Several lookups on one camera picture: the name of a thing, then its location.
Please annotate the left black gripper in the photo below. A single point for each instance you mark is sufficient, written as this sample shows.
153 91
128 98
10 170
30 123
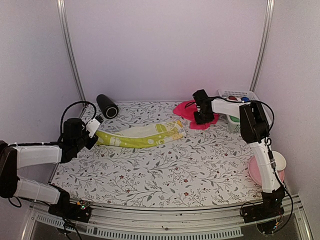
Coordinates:
94 140

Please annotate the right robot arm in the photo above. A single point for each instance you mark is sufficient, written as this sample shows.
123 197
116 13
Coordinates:
254 130

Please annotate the right aluminium frame post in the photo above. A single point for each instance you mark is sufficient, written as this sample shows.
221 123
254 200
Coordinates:
270 4

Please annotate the white bowl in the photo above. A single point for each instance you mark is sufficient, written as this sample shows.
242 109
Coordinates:
280 161

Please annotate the blue item in basket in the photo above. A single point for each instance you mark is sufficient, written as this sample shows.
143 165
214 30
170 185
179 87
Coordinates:
245 99

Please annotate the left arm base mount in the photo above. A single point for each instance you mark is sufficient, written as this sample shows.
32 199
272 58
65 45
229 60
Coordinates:
71 211

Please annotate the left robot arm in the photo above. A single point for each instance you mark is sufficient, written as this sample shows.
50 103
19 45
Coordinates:
19 155

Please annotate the aluminium frame post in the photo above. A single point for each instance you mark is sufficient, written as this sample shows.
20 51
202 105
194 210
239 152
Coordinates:
270 4
62 13

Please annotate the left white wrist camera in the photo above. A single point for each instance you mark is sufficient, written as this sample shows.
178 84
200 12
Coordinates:
93 125

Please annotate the green yellow patterned towel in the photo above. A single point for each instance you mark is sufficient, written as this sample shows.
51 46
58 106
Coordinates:
139 137

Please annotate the red item in basket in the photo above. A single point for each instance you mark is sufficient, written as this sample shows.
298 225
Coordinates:
232 98

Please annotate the pink plate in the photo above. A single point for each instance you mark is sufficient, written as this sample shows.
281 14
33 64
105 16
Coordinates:
254 172

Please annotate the green item in basket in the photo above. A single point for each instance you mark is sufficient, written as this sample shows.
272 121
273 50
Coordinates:
234 119

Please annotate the floral tablecloth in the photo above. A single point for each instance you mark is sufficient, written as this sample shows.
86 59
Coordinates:
204 168

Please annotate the pink towel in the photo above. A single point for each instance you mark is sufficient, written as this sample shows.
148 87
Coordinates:
186 110

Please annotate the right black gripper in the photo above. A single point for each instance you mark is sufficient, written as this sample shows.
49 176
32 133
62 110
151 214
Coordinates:
200 121

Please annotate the white plastic basket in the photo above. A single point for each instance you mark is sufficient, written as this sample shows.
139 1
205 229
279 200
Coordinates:
232 108

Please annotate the front aluminium rail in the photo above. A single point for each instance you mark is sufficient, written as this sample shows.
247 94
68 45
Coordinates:
114 222

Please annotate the black cylindrical bottle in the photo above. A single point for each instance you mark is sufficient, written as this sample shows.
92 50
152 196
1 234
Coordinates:
107 107

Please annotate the left aluminium frame post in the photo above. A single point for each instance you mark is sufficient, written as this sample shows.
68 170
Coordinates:
62 13

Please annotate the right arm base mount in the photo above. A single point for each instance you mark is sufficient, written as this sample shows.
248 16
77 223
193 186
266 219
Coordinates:
252 212

